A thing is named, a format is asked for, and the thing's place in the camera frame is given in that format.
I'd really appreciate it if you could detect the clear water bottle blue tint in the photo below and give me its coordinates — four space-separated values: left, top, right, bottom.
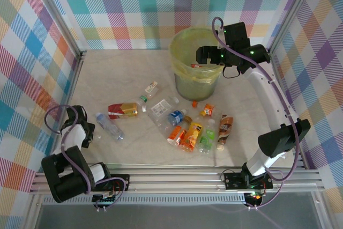
95 112 126 142

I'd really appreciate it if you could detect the red and gold label bottle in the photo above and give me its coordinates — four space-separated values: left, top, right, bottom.
108 101 148 120

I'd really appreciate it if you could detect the small clear bottle green cap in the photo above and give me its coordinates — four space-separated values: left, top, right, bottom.
139 79 162 104

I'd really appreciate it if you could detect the large clear bottle white label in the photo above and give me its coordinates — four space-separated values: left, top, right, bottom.
146 95 181 132

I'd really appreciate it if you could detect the brown label bottle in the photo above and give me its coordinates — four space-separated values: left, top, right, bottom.
215 114 234 151

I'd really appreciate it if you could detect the yellow orange-print label bottle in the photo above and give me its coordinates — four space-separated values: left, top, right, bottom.
182 116 205 152

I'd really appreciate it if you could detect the green label bottle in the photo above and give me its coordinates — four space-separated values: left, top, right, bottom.
197 118 217 154

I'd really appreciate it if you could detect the metal mesh waste bin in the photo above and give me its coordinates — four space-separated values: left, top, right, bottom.
170 26 225 84
170 26 225 100

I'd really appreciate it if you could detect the clear bottle orange cap label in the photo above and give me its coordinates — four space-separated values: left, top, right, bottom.
191 100 217 119

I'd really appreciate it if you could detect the blue label bottle white cap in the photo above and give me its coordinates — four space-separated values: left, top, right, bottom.
167 108 188 126

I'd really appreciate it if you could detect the orange label bottle white cap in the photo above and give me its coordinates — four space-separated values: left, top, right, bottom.
167 125 188 147

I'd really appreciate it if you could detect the slotted metal strip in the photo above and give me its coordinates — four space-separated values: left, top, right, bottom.
42 196 247 206

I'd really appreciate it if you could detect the aluminium side rail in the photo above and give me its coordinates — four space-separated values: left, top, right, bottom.
267 50 309 169
47 50 88 172

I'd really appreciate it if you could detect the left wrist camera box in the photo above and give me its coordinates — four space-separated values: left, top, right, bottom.
65 105 89 127

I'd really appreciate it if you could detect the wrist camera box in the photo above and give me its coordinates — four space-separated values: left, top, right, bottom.
65 105 89 127
221 21 252 50

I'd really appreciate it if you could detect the black cable loop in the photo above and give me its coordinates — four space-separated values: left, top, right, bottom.
221 64 241 80

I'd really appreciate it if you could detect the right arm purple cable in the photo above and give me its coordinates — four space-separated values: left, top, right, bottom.
211 17 303 210

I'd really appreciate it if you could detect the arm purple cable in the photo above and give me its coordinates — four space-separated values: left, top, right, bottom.
211 17 303 210
44 104 128 210

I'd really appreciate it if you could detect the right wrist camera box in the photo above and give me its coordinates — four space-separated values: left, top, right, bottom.
221 21 252 50

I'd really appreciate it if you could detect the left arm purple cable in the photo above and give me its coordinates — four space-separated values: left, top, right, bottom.
44 104 128 210

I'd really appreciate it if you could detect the aluminium frame post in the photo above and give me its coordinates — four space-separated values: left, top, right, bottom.
266 0 322 58
25 0 88 62

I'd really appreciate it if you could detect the long aluminium base rail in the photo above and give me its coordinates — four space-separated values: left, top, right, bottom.
28 168 326 195

